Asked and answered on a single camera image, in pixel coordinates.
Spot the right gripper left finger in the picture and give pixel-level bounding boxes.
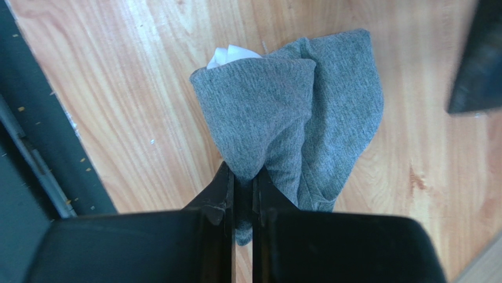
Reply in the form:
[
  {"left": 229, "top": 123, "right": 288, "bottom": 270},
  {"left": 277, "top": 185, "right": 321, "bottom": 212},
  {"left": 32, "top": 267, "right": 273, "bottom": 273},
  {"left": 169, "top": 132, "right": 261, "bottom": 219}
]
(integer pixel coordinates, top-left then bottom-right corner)
[{"left": 25, "top": 163, "right": 236, "bottom": 282}]

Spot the grey white underwear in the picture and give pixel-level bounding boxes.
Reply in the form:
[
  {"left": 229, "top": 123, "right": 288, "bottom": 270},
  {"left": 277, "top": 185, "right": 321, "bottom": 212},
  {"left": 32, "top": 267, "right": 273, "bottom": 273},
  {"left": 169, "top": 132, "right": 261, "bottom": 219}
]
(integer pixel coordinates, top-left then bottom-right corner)
[{"left": 190, "top": 29, "right": 384, "bottom": 246}]

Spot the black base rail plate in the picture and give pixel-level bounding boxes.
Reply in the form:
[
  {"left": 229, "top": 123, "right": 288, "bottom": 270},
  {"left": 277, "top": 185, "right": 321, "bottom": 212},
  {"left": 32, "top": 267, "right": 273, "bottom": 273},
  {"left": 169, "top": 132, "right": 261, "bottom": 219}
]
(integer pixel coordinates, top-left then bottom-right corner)
[{"left": 1, "top": 1, "right": 116, "bottom": 282}]

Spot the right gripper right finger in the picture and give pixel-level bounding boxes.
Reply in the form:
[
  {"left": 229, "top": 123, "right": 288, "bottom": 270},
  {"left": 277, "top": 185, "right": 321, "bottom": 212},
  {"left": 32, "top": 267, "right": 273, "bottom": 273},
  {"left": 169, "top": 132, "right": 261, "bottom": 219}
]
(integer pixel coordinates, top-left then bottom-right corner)
[{"left": 253, "top": 169, "right": 446, "bottom": 282}]

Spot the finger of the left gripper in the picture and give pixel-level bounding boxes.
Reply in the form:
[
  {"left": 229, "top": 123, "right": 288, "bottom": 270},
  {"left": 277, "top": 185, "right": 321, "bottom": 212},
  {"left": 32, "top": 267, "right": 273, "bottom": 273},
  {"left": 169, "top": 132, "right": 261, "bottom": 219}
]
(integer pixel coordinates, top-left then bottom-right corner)
[{"left": 447, "top": 0, "right": 501, "bottom": 114}]

